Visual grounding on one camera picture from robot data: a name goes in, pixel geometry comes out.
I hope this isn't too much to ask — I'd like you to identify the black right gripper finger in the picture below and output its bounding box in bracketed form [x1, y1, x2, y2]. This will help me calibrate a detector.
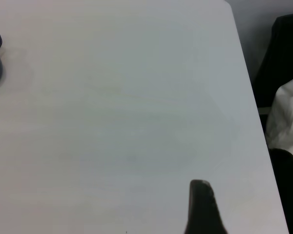
[184, 179, 229, 234]

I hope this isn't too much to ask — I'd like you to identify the white crumpled cloth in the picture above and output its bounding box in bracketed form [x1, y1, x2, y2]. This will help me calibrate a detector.
[265, 74, 293, 164]

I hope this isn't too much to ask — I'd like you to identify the black chair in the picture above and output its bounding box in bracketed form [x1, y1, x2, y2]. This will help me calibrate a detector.
[253, 12, 293, 108]

